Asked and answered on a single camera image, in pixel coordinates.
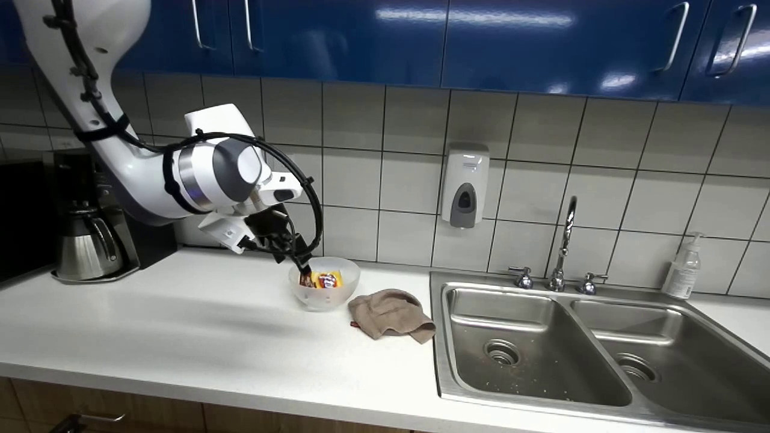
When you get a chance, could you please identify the stainless steel double sink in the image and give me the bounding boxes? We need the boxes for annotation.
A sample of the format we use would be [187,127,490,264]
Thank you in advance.
[429,272,770,431]

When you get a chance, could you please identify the black steel coffee maker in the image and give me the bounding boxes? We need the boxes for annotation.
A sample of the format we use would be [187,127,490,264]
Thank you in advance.
[49,147,181,283]

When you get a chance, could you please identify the blue upper cabinets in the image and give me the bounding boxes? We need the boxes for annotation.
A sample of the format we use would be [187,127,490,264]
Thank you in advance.
[0,0,770,107]

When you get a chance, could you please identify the translucent white plastic bowl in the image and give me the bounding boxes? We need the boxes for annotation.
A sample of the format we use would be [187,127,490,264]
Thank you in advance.
[286,255,363,312]

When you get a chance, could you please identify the yellow brown chips packet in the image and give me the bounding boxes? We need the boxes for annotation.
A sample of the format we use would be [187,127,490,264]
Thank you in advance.
[297,270,346,293]

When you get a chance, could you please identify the wooden base cabinet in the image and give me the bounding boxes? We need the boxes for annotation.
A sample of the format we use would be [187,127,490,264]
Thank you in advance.
[0,374,419,433]

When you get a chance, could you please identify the chrome sink faucet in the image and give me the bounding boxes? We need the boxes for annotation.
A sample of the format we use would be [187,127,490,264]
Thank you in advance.
[547,192,581,293]

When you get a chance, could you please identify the chrome faucet knob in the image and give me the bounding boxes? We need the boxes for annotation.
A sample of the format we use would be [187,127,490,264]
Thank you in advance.
[506,264,537,289]
[577,272,610,295]

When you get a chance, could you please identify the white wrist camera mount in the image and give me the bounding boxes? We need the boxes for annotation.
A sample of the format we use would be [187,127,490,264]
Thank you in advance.
[196,212,261,258]

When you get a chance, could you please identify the brown cloth rag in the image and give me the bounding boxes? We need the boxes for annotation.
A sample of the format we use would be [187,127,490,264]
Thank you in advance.
[346,285,439,345]

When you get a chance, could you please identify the round sink drain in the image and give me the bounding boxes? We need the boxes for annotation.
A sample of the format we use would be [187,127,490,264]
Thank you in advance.
[483,336,522,368]
[618,353,659,384]

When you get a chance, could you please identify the clear pump soap bottle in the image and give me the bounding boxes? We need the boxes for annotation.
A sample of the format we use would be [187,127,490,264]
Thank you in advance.
[659,231,706,301]

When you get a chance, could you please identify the black microwave oven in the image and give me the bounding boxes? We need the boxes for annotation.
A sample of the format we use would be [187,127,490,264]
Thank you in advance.
[0,153,58,283]

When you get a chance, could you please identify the silver upper cabinet handle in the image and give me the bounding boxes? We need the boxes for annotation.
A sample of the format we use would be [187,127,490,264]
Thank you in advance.
[240,0,258,53]
[187,0,205,51]
[661,0,693,77]
[708,3,758,80]

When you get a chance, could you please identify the silver drawer handle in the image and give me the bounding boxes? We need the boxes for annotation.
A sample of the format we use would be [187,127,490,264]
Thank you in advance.
[45,412,128,433]

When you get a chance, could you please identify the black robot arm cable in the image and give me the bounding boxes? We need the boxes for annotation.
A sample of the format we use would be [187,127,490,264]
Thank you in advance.
[43,0,327,260]

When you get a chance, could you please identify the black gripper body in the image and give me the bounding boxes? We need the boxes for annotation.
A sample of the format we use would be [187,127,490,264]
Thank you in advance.
[243,204,305,264]

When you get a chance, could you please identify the white wall soap dispenser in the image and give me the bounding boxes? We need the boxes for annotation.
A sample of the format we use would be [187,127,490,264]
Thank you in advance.
[440,141,490,231]

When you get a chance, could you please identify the stainless steel coffee carafe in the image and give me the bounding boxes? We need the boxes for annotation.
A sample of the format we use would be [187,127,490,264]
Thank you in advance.
[52,204,128,283]

